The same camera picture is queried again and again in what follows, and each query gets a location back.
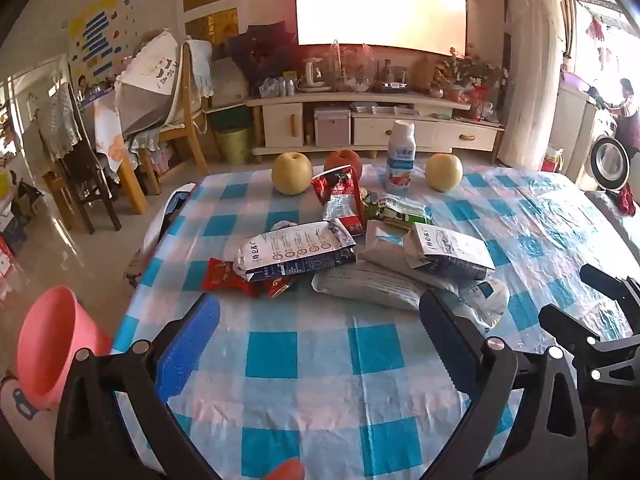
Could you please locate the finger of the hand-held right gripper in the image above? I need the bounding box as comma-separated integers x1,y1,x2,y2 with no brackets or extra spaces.
580,264,640,321
539,304,601,361

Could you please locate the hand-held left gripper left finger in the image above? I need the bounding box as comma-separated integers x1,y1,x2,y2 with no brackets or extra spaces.
54,294,221,480

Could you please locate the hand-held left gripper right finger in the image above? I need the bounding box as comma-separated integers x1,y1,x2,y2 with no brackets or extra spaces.
419,289,588,480

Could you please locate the white blue pouch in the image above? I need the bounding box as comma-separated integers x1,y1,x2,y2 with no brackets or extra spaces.
450,280,510,333

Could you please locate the white printed milk pouch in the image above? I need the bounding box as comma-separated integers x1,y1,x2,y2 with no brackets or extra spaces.
404,224,496,281

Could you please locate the grey white pouch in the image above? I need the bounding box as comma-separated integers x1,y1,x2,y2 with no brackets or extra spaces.
311,260,431,311

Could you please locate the green snack wrapper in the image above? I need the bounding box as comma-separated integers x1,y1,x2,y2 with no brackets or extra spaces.
372,194,435,228

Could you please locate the white pouch with dark print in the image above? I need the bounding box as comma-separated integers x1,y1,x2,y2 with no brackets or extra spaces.
235,221,357,283

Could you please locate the pink plastic bin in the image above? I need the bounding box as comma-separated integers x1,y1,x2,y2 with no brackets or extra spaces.
16,286,113,411

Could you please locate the red silver snack wrapper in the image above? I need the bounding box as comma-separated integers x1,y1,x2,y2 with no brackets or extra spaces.
311,169,366,237

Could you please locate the person's right hand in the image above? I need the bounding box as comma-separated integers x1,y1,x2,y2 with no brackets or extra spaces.
587,406,636,461

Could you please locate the person's left hand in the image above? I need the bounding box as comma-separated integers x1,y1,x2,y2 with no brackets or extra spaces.
260,459,306,480

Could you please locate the red cloth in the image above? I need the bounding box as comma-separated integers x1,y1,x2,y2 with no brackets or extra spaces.
615,185,637,217

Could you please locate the blue white checked tablecloth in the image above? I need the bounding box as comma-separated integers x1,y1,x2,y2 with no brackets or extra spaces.
112,162,640,480

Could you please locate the washing machine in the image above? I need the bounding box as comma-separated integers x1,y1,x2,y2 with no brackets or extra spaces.
582,105,631,191

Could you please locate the white cabinet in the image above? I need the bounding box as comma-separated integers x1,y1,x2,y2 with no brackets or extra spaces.
550,82,596,181

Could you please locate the wooden dining table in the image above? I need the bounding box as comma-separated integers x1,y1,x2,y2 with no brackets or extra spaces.
80,90,151,216

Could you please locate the yellow pear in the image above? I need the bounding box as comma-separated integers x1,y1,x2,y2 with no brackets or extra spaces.
425,153,464,193
271,151,313,196

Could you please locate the white yogurt bottle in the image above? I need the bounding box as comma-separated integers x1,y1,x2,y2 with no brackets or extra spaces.
384,120,417,195

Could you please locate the cream printed stool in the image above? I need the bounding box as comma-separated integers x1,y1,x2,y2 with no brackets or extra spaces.
0,375,56,461

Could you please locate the dark wooden chair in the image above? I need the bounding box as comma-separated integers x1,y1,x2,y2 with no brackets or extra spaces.
37,82,123,235

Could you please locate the green waste bin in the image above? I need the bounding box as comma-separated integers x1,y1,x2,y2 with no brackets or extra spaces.
215,127,253,165

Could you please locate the red apple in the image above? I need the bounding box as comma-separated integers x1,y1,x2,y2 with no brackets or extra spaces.
323,149,362,181

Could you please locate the light wooden chair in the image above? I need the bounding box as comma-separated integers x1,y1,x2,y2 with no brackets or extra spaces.
117,40,211,196

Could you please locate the cream television cabinet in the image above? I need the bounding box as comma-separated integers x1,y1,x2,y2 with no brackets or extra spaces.
247,91,505,161

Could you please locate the white curtain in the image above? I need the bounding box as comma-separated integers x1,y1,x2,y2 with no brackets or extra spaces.
500,0,566,171

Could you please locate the white orange-print tablecloth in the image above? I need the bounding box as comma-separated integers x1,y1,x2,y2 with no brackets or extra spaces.
92,92,126,173

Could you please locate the pink storage box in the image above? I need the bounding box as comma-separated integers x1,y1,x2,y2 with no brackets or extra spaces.
314,107,351,147

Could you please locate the dried flower arrangement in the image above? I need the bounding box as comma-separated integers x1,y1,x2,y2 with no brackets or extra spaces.
435,50,506,92

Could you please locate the grey lace chair cover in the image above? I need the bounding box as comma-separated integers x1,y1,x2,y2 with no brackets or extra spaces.
36,82,83,161

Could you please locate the grey white food cover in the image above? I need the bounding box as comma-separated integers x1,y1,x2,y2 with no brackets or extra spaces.
115,27,183,133

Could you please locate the beige quilted bag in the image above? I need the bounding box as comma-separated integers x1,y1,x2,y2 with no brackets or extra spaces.
210,57,251,108

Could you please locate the light blue towel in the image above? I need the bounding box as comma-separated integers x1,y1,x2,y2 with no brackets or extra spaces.
182,37,215,98

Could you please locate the glass jar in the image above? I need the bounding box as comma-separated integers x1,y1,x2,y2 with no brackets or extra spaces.
330,40,376,92

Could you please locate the white electric kettle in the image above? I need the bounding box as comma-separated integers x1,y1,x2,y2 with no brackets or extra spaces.
301,58,331,92

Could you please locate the dark flower bouquet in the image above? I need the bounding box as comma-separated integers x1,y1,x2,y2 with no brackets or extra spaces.
225,27,301,96

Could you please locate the small gold wall panel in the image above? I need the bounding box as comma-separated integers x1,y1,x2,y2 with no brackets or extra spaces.
184,8,238,46

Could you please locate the blue yellow wall chart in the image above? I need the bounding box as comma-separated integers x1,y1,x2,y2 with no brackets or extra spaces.
62,0,126,78

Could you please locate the wall television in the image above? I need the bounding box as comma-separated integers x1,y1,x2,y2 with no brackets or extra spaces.
293,0,468,58

